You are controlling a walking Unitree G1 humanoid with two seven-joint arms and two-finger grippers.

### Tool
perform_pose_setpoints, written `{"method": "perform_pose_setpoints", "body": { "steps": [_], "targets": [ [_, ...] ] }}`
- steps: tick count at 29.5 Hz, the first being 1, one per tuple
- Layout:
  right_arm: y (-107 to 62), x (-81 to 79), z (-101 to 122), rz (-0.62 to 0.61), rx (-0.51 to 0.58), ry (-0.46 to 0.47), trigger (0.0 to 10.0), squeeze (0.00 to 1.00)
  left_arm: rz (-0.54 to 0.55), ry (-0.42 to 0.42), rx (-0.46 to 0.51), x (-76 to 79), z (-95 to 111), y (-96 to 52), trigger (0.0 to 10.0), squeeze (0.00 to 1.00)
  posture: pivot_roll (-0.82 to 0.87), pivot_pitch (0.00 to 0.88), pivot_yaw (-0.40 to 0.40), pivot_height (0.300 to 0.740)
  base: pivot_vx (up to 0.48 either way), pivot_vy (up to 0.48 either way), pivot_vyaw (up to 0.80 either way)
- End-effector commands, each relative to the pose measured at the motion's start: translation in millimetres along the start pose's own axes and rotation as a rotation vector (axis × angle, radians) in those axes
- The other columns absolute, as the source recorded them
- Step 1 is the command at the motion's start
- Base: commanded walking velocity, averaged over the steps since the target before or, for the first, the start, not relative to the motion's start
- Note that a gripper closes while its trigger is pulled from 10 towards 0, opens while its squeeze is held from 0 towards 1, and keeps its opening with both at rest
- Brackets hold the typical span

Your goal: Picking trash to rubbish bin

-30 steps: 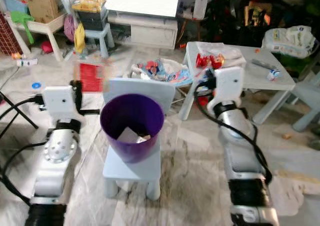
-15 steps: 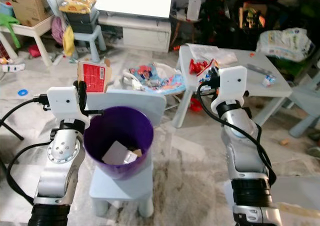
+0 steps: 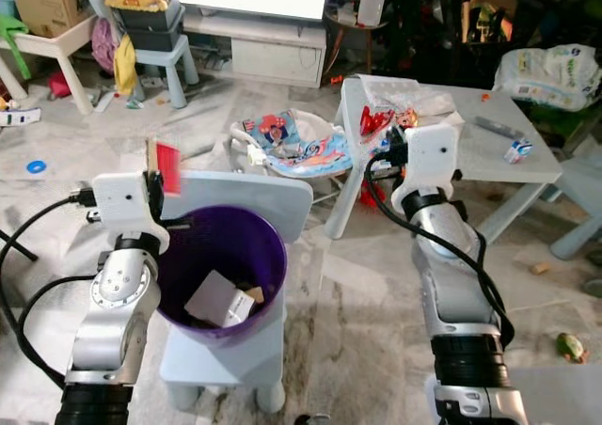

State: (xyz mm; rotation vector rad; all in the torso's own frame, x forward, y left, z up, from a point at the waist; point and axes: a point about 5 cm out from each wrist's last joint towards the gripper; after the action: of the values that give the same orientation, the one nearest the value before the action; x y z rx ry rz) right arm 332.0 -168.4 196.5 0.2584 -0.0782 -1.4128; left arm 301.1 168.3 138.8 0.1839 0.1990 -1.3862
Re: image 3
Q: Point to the blue white snack wrapper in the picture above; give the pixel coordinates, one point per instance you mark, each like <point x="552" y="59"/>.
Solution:
<point x="379" y="166"/>

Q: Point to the red white carton box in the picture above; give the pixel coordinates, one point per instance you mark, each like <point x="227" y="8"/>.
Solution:
<point x="169" y="166"/>

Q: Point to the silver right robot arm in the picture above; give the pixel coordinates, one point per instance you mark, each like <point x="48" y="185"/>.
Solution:
<point x="456" y="293"/>

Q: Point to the purple rubbish bin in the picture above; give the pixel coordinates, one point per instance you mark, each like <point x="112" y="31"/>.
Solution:
<point x="249" y="246"/>

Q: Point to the red plush toy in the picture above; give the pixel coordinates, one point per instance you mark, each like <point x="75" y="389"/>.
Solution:
<point x="374" y="121"/>

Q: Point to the red bowl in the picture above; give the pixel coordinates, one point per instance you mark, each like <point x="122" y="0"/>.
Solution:
<point x="369" y="196"/>

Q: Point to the clear plastic bag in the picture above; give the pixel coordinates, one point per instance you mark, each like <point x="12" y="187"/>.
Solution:
<point x="409" y="91"/>

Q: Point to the colourful baby bouncer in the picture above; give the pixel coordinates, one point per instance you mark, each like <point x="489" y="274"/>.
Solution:
<point x="301" y="148"/>

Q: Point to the small light blue kids table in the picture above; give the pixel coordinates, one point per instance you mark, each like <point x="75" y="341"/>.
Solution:
<point x="480" y="157"/>

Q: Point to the white paper box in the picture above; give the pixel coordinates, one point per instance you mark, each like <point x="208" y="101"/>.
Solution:
<point x="216" y="301"/>

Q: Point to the light blue plastic stool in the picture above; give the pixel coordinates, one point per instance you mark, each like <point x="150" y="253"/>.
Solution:
<point x="263" y="195"/>

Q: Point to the small brown cardboard scrap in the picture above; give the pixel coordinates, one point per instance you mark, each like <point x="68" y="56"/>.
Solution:
<point x="254" y="295"/>

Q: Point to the grey remote control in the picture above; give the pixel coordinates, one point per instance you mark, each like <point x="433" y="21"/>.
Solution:
<point x="499" y="125"/>

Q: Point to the small milk carton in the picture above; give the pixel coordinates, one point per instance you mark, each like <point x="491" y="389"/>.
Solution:
<point x="519" y="152"/>

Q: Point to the white low cabinet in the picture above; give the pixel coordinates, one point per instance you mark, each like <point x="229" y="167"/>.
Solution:
<point x="273" y="63"/>

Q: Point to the white upright device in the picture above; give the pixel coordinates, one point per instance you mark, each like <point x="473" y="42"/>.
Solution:
<point x="372" y="4"/>

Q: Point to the yellow cloth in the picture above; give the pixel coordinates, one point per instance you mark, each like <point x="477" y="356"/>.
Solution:
<point x="124" y="68"/>

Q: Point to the red bag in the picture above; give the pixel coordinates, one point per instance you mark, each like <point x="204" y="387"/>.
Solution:
<point x="58" y="85"/>

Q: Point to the small white printed box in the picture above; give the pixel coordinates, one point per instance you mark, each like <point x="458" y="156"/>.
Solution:
<point x="23" y="117"/>

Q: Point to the white diaper pack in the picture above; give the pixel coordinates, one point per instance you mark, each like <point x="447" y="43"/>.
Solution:
<point x="550" y="77"/>

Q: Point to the pink bag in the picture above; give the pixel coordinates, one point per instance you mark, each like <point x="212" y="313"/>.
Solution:
<point x="103" y="44"/>

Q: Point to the black storage boxes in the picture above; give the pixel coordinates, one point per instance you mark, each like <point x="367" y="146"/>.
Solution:
<point x="150" y="30"/>

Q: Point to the white bench table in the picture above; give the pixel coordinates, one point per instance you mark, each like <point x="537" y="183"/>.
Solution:
<point x="56" y="41"/>

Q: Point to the brown cardboard box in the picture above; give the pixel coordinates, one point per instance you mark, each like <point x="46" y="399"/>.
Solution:
<point x="47" y="2"/>

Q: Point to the small green floor toy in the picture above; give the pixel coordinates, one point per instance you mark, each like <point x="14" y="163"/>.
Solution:
<point x="571" y="348"/>

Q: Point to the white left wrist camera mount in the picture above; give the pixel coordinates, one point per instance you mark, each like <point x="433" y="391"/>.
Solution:
<point x="127" y="204"/>

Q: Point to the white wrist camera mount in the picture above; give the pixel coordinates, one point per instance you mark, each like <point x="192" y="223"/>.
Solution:
<point x="127" y="204"/>
<point x="431" y="157"/>

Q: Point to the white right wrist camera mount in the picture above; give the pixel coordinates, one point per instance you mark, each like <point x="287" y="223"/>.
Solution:
<point x="431" y="157"/>

